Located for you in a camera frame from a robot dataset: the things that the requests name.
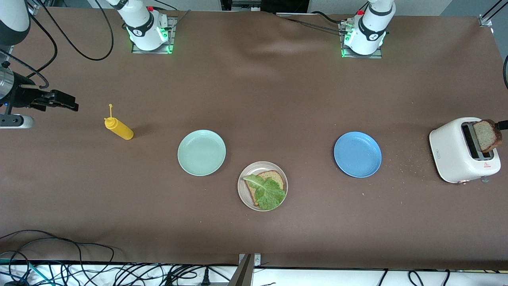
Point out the brown bread slice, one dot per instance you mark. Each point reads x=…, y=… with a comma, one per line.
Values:
x=274, y=176
x=487, y=137

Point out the aluminium frame corner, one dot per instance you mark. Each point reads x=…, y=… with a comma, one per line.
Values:
x=35, y=11
x=485, y=20

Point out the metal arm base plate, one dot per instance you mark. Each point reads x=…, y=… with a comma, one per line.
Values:
x=139, y=50
x=375, y=56

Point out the black power plug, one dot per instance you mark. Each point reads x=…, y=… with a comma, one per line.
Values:
x=205, y=278

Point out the beige plate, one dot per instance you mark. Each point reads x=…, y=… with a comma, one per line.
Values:
x=244, y=196

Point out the white toaster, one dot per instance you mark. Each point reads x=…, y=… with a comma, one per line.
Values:
x=450, y=155

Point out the yellow mustard squeeze bottle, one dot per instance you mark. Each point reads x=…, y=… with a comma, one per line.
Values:
x=121, y=131

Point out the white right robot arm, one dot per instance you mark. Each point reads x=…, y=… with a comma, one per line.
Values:
x=143, y=28

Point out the brown table cover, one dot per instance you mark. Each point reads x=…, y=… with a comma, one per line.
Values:
x=278, y=99

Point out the green lettuce leaf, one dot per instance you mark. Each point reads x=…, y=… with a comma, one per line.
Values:
x=270, y=196

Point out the metal post bracket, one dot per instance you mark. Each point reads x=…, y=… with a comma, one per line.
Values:
x=244, y=274

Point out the black equipment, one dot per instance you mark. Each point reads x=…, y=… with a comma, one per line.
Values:
x=285, y=4

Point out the mint green plate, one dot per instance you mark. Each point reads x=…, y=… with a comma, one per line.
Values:
x=201, y=153

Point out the blue plate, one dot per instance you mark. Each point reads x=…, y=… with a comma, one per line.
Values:
x=357, y=155

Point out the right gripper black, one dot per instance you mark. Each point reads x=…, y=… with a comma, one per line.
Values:
x=23, y=96

